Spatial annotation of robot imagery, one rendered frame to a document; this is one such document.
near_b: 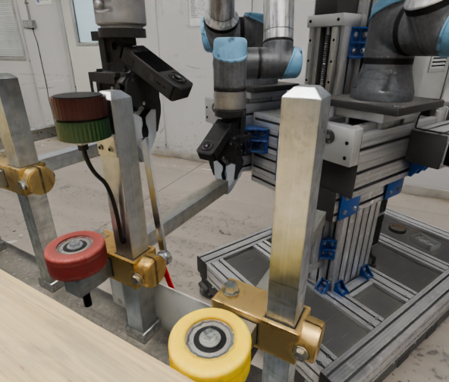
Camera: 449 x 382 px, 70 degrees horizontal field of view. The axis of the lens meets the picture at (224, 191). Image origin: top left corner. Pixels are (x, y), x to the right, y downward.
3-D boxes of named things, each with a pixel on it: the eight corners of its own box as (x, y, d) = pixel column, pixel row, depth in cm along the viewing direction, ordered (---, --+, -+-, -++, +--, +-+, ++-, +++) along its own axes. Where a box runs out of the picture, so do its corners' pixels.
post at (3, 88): (63, 295, 73) (4, 71, 53) (73, 301, 71) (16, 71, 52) (49, 305, 70) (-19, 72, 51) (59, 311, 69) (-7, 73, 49)
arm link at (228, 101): (237, 93, 69) (205, 91, 73) (236, 114, 71) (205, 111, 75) (252, 89, 75) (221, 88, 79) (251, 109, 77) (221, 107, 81)
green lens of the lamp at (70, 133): (89, 128, 42) (86, 111, 41) (122, 134, 40) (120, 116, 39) (46, 139, 38) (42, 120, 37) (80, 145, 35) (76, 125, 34)
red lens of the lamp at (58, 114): (86, 109, 41) (83, 91, 40) (119, 114, 39) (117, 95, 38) (42, 117, 37) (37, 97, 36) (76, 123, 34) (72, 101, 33)
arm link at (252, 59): (253, 78, 88) (259, 82, 78) (212, 78, 87) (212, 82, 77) (254, 46, 84) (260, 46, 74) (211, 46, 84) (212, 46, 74)
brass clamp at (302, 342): (231, 302, 47) (231, 273, 45) (323, 339, 41) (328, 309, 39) (208, 330, 43) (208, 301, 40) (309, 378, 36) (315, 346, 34)
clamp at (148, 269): (109, 252, 58) (105, 228, 56) (167, 276, 52) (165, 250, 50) (83, 269, 54) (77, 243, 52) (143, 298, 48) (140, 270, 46)
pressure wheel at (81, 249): (92, 280, 55) (80, 222, 50) (126, 297, 51) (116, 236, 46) (48, 311, 48) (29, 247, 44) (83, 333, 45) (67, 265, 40)
